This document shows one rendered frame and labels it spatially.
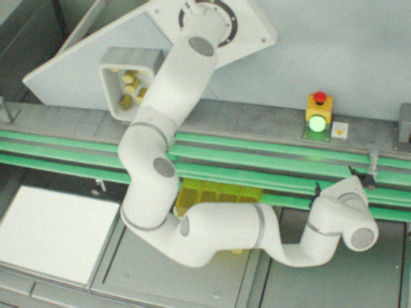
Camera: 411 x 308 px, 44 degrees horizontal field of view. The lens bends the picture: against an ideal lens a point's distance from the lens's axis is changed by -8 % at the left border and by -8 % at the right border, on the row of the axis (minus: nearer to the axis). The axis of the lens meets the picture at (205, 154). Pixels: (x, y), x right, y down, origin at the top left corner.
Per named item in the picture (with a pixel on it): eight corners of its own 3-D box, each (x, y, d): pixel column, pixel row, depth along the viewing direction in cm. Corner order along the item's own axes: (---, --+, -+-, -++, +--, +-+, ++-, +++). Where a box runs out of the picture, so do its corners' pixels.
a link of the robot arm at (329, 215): (304, 246, 103) (319, 204, 100) (298, 221, 113) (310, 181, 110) (373, 257, 104) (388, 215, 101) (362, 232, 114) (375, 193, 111)
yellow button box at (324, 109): (308, 109, 157) (305, 127, 152) (309, 90, 151) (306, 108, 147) (332, 112, 155) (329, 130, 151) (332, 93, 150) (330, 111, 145)
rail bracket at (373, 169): (366, 153, 146) (363, 190, 137) (369, 135, 140) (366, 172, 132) (379, 155, 145) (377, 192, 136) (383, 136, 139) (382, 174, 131)
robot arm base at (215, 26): (168, 6, 135) (147, 36, 124) (206, -16, 128) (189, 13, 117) (202, 50, 142) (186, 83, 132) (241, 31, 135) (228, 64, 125)
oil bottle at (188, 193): (193, 169, 171) (173, 224, 157) (191, 157, 167) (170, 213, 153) (210, 171, 169) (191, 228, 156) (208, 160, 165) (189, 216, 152)
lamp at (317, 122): (310, 125, 151) (308, 132, 149) (310, 113, 148) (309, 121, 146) (325, 127, 150) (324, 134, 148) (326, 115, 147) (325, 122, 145)
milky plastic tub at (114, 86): (122, 100, 175) (112, 119, 169) (107, 46, 158) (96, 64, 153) (172, 105, 170) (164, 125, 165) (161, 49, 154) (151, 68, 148)
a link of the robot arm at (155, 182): (119, 152, 109) (90, 203, 98) (135, 105, 99) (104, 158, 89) (180, 181, 109) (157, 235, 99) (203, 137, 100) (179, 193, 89)
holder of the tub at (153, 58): (126, 111, 179) (117, 128, 174) (108, 46, 158) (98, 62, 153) (175, 116, 174) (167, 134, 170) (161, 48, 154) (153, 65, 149)
